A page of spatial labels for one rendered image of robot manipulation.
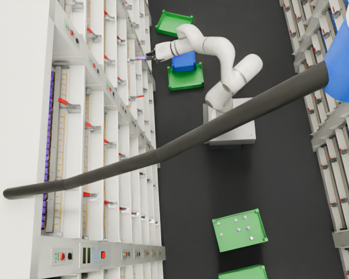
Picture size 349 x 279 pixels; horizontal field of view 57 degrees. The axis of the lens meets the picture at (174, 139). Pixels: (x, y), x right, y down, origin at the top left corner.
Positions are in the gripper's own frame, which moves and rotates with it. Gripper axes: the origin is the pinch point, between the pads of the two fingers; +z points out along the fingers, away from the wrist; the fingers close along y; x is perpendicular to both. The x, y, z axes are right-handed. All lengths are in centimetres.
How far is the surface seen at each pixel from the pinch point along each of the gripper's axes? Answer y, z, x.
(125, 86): 22.8, 10.5, -11.3
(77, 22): 28, -4, -70
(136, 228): 99, 17, 8
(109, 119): 52, 7, -32
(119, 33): -12.6, 12.7, -12.6
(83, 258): 113, -6, -67
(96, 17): 9, 2, -51
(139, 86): 1.1, 21.4, 27.1
